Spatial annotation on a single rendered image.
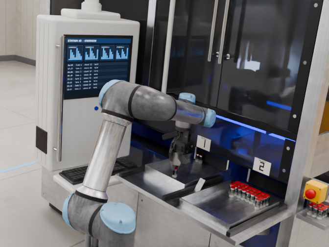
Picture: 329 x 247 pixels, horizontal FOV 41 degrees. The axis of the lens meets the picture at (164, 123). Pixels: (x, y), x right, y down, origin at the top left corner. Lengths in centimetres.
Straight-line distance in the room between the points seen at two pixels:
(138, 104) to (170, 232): 119
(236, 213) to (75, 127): 91
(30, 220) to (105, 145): 204
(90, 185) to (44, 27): 91
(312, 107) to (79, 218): 99
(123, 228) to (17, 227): 203
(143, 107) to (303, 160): 75
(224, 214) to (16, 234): 185
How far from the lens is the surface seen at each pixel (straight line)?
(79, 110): 224
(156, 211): 254
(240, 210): 189
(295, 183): 194
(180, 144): 198
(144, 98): 146
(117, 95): 151
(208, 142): 216
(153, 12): 237
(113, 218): 144
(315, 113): 184
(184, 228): 242
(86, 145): 232
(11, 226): 343
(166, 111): 149
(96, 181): 152
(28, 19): 955
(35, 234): 332
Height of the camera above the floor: 171
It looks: 17 degrees down
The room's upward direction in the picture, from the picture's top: 6 degrees clockwise
